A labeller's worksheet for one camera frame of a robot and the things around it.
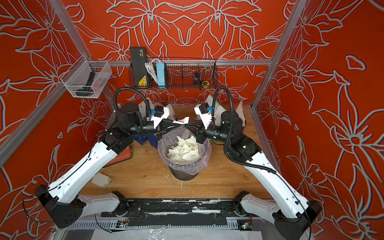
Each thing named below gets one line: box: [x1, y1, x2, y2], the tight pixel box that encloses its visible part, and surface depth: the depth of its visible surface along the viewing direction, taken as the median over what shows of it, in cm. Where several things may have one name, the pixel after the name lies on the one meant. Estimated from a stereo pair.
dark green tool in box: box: [75, 71, 95, 97], surface depth 83 cm
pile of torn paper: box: [167, 135, 201, 164], surface depth 78 cm
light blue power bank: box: [156, 62, 166, 86], surface depth 92 cm
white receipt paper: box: [172, 116, 190, 125], surface depth 60 cm
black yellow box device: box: [130, 47, 148, 87], surface depth 89 cm
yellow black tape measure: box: [201, 80, 210, 89], surface depth 97 cm
